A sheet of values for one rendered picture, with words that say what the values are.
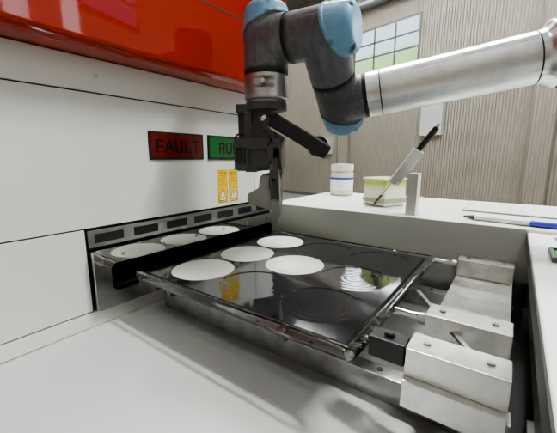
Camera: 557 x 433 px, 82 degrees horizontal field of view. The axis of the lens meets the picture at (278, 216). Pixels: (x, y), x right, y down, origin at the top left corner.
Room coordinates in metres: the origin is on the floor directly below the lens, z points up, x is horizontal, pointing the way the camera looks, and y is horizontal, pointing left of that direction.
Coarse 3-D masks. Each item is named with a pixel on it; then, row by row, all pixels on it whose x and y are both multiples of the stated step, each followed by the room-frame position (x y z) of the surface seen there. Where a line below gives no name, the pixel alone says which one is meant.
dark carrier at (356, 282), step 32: (320, 256) 0.57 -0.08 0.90; (352, 256) 0.58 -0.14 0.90; (384, 256) 0.58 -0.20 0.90; (416, 256) 0.57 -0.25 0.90; (192, 288) 0.42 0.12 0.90; (224, 288) 0.43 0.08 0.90; (256, 288) 0.43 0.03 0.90; (288, 288) 0.42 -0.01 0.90; (320, 288) 0.43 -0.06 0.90; (352, 288) 0.43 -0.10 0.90; (384, 288) 0.42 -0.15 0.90; (288, 320) 0.33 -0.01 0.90; (320, 320) 0.34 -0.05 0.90; (352, 320) 0.33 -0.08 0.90
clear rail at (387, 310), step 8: (432, 256) 0.56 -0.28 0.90; (424, 264) 0.52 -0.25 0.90; (416, 272) 0.48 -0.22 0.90; (424, 272) 0.49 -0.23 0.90; (408, 280) 0.45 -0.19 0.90; (416, 280) 0.46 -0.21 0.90; (400, 288) 0.42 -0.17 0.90; (408, 288) 0.42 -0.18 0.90; (392, 296) 0.39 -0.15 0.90; (400, 296) 0.39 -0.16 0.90; (384, 304) 0.37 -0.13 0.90; (392, 304) 0.37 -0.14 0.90; (384, 312) 0.35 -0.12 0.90; (392, 312) 0.36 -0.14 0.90; (376, 320) 0.33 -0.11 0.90; (384, 320) 0.34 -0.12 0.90; (368, 328) 0.31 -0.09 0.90; (360, 336) 0.30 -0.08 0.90; (368, 336) 0.30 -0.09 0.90; (352, 344) 0.28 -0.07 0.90; (360, 344) 0.29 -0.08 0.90; (368, 344) 0.30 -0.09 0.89; (360, 352) 0.28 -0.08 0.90; (352, 360) 0.27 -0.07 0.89
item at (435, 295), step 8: (416, 288) 0.54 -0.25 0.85; (424, 288) 0.54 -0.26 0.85; (432, 288) 0.54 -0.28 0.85; (408, 296) 0.55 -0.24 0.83; (416, 296) 0.54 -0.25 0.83; (432, 296) 0.53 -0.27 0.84; (440, 296) 0.52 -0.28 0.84; (424, 304) 0.53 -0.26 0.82; (440, 304) 0.52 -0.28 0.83; (512, 312) 0.46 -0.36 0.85
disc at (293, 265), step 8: (280, 256) 0.57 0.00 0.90; (288, 256) 0.57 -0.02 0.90; (296, 256) 0.57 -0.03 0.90; (304, 256) 0.57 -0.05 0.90; (272, 264) 0.53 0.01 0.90; (280, 264) 0.53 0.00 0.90; (288, 264) 0.53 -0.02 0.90; (296, 264) 0.53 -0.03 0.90; (304, 264) 0.53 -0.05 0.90; (312, 264) 0.53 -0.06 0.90; (320, 264) 0.53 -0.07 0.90; (280, 272) 0.49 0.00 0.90; (288, 272) 0.49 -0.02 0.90; (296, 272) 0.49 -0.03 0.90; (304, 272) 0.49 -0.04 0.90; (312, 272) 0.49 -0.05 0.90
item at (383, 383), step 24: (192, 312) 0.49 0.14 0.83; (216, 312) 0.46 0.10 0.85; (240, 336) 0.43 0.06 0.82; (264, 336) 0.40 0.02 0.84; (312, 360) 0.36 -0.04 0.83; (336, 360) 0.34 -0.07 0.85; (360, 360) 0.33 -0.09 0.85; (360, 384) 0.32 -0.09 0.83; (384, 384) 0.31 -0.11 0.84; (456, 432) 0.26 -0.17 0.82
